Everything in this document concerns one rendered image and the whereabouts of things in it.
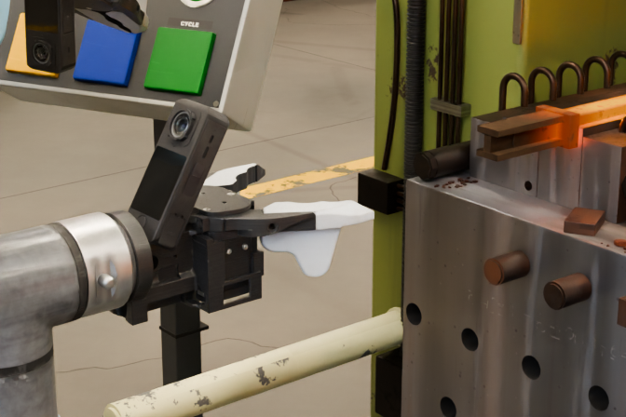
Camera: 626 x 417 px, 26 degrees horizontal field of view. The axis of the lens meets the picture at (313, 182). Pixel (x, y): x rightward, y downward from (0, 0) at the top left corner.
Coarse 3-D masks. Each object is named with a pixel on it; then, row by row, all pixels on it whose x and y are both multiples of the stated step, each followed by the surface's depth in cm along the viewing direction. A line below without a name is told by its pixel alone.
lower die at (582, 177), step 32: (576, 96) 152; (608, 96) 148; (608, 128) 134; (480, 160) 143; (512, 160) 139; (544, 160) 136; (576, 160) 133; (608, 160) 129; (544, 192) 137; (576, 192) 133; (608, 192) 130
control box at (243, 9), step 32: (160, 0) 160; (224, 0) 156; (256, 0) 156; (224, 32) 155; (256, 32) 157; (0, 64) 167; (224, 64) 154; (256, 64) 158; (32, 96) 169; (64, 96) 164; (96, 96) 160; (128, 96) 158; (160, 96) 156; (192, 96) 155; (224, 96) 153; (256, 96) 160
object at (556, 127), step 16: (624, 96) 140; (544, 112) 132; (560, 112) 132; (576, 112) 134; (592, 112) 134; (608, 112) 135; (624, 112) 137; (480, 128) 128; (496, 128) 127; (512, 128) 127; (528, 128) 128; (544, 128) 131; (560, 128) 132; (576, 128) 131; (496, 144) 127; (512, 144) 129; (528, 144) 130; (544, 144) 130; (560, 144) 132; (576, 144) 132; (496, 160) 127
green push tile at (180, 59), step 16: (160, 32) 158; (176, 32) 157; (192, 32) 156; (208, 32) 155; (160, 48) 157; (176, 48) 156; (192, 48) 155; (208, 48) 155; (160, 64) 157; (176, 64) 156; (192, 64) 155; (208, 64) 155; (144, 80) 157; (160, 80) 156; (176, 80) 155; (192, 80) 154
